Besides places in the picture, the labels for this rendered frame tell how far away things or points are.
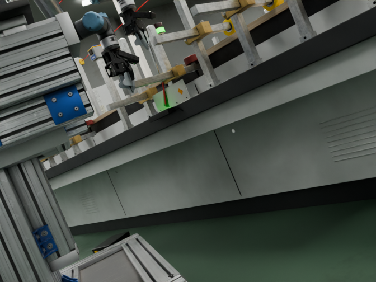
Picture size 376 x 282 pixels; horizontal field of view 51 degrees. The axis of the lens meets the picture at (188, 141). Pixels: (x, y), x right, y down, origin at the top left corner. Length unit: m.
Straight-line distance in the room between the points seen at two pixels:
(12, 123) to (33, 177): 0.25
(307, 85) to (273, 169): 0.60
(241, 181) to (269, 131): 0.36
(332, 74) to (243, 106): 0.42
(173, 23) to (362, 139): 8.05
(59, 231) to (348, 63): 1.09
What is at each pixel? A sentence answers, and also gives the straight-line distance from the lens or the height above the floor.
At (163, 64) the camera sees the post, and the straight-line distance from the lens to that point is 1.97.
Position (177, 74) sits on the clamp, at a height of 0.83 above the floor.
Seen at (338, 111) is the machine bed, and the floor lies 0.40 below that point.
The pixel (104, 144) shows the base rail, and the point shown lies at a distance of 2.58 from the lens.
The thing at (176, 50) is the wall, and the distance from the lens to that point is 9.30.
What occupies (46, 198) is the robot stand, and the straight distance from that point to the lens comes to 1.32.
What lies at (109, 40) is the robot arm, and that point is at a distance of 1.77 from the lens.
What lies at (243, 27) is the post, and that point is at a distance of 1.64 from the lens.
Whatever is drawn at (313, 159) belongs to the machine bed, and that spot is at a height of 0.23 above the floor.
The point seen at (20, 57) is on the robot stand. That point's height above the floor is 0.91.
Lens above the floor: 0.59
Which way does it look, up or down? 2 degrees down
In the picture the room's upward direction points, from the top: 23 degrees counter-clockwise
